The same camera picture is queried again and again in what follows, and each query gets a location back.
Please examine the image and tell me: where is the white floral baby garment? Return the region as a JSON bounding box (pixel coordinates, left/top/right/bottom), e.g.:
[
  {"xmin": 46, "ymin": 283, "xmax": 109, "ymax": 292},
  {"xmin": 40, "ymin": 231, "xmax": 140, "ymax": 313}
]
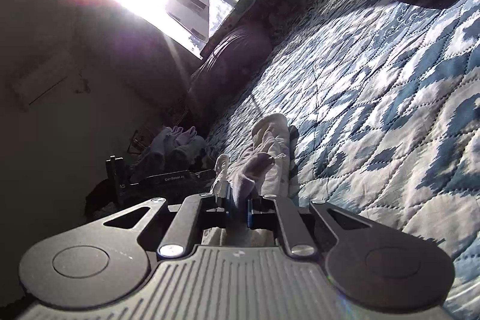
[{"xmin": 202, "ymin": 114, "xmax": 290, "ymax": 247}]

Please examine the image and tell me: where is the purple pillow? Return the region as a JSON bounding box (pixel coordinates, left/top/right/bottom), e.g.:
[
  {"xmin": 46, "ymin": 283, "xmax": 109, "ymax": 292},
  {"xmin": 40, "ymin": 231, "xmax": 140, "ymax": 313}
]
[{"xmin": 186, "ymin": 23, "xmax": 272, "ymax": 118}]

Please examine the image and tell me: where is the stack of folded grey clothes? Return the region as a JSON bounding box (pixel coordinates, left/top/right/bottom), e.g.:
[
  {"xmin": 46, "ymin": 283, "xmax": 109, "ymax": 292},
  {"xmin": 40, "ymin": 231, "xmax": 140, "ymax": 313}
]
[{"xmin": 129, "ymin": 126, "xmax": 211, "ymax": 183}]

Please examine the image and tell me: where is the blue white patterned quilt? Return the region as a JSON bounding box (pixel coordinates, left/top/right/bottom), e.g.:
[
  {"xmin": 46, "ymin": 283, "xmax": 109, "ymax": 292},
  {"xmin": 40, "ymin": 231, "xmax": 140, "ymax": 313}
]
[{"xmin": 208, "ymin": 0, "xmax": 479, "ymax": 319}]

